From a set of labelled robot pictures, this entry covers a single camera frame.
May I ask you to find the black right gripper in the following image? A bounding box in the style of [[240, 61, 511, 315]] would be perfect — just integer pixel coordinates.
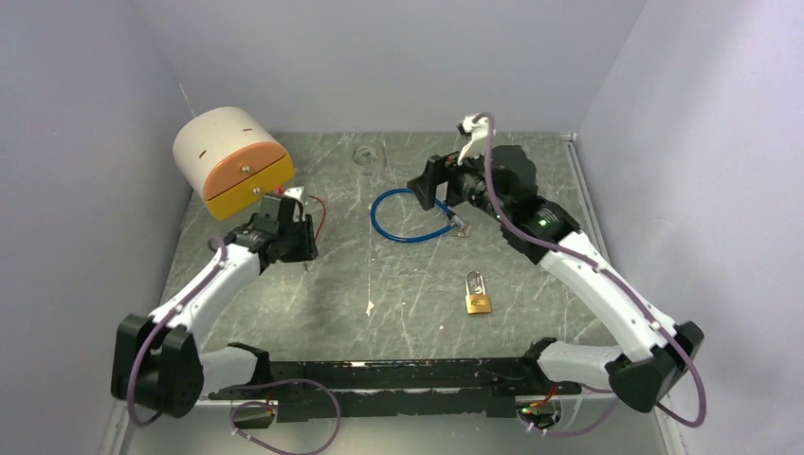
[[408, 138, 510, 223]]

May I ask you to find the red cable padlock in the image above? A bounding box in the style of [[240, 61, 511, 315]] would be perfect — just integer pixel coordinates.
[[310, 195, 328, 242]]

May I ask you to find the brass padlock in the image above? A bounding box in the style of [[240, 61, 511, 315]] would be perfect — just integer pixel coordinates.
[[465, 270, 492, 316]]

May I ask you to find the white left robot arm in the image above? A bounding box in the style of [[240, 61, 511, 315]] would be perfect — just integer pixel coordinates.
[[111, 187, 319, 427]]

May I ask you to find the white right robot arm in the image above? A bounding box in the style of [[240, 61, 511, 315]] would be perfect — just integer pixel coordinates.
[[407, 146, 706, 428]]

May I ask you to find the white cylinder with coloured lid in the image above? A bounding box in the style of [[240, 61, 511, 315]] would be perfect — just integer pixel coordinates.
[[173, 107, 296, 221]]

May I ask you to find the blue cable lock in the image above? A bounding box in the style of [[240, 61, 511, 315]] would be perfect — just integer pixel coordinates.
[[370, 188, 471, 245]]

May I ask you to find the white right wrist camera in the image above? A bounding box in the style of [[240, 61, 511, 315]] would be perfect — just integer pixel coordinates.
[[457, 113, 494, 165]]

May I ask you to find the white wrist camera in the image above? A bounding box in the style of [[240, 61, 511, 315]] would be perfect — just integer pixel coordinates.
[[457, 113, 494, 165], [276, 186, 308, 221]]

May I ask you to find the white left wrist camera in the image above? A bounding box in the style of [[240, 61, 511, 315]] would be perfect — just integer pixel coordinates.
[[276, 186, 308, 221]]

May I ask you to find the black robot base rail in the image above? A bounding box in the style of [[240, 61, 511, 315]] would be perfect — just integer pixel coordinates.
[[210, 357, 581, 423]]

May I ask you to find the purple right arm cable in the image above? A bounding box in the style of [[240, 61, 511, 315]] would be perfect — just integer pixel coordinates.
[[474, 111, 708, 439]]

